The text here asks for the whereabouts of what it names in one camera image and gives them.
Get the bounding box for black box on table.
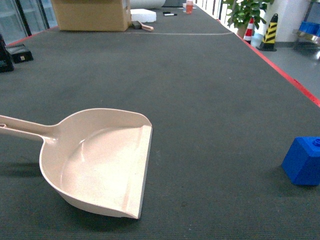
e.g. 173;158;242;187
5;44;34;64

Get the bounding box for large cardboard box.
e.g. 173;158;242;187
51;0;132;32

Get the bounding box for blue toy block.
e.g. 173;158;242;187
281;136;320;186

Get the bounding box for green potted plant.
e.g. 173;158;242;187
222;0;275;38

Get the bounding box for black marker pen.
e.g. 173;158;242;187
163;12;177;17

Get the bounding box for steel shelf rack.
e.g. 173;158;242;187
292;0;320;50

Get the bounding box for red white traffic cone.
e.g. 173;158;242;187
243;17;254;44

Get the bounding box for beige plastic dustpan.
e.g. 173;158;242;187
0;108;153;219

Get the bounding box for yellow black traffic cone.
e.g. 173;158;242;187
256;13;279;52

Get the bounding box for hand brush with beige handle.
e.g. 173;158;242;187
131;21;154;32

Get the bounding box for white foam block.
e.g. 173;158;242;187
130;8;157;23

